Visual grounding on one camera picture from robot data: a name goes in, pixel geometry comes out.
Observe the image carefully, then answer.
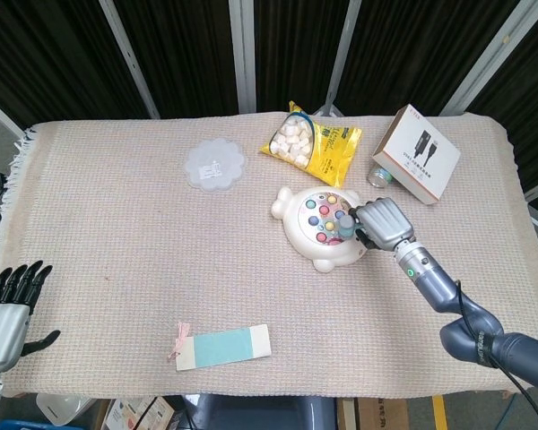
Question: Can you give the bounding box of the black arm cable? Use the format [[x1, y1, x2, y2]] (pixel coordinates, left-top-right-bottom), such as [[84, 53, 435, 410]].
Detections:
[[455, 279, 538, 430]]

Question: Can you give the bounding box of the beige woven tablecloth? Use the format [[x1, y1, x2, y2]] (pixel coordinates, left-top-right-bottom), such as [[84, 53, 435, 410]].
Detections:
[[0, 110, 538, 400]]

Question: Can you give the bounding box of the white cable product box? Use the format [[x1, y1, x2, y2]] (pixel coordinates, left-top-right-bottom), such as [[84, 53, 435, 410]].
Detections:
[[370, 104, 462, 206]]

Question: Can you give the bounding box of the teal grey toy hammer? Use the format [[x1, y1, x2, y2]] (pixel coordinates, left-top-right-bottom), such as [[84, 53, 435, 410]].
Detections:
[[334, 215, 358, 241]]

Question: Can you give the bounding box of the yellow marshmallow snack bag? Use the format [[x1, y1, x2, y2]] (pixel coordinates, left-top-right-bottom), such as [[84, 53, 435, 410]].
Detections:
[[259, 100, 363, 189]]

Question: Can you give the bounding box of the teal cream tasselled bookmark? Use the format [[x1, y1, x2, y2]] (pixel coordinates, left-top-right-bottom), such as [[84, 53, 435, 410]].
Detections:
[[166, 321, 271, 372]]

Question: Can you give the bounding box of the brown cardboard box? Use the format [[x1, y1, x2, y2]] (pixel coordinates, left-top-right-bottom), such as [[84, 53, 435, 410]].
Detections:
[[336, 396, 409, 430]]

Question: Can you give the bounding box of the white plastic bin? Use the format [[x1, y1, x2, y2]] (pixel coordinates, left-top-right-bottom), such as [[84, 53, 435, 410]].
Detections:
[[35, 392, 98, 426]]

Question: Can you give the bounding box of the translucent flower-shaped lid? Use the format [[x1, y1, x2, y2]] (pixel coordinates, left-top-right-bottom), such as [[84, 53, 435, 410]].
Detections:
[[182, 137, 247, 194]]

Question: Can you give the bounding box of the printed paper carton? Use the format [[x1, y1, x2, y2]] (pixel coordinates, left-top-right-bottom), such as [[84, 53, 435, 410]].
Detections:
[[101, 396, 180, 430]]

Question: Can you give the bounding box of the small clear bottle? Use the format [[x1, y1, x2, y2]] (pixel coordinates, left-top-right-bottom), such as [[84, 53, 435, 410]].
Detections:
[[368, 163, 395, 188]]

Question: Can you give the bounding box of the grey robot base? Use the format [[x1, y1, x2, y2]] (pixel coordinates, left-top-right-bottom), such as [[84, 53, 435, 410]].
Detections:
[[196, 393, 337, 430]]

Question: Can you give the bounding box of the aluminium frame post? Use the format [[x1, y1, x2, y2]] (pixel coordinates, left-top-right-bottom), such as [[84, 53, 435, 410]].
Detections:
[[316, 0, 364, 116], [99, 0, 161, 120], [441, 0, 537, 116], [227, 0, 257, 114], [0, 91, 26, 140]]

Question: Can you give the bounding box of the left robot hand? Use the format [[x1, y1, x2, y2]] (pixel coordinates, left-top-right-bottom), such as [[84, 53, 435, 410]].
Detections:
[[0, 259, 62, 374]]

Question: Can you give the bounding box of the white whack-a-mole toy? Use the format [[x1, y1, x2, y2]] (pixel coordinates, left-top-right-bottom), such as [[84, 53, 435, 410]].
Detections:
[[270, 186, 373, 273]]

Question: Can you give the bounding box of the blue plastic box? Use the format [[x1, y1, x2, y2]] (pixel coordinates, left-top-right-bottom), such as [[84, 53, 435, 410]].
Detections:
[[0, 418, 44, 430]]

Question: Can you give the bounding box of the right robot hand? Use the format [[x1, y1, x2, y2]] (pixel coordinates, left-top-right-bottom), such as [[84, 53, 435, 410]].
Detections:
[[347, 196, 417, 253]]

